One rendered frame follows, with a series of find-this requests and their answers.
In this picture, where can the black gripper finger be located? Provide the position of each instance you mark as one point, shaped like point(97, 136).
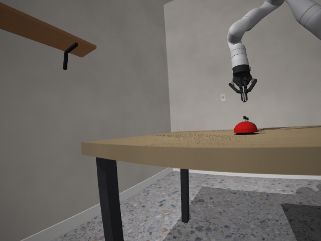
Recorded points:
point(250, 88)
point(238, 91)

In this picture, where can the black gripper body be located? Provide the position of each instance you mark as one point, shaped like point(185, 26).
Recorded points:
point(241, 71)

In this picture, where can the red dome bell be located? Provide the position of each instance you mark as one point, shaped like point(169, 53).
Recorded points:
point(245, 128)

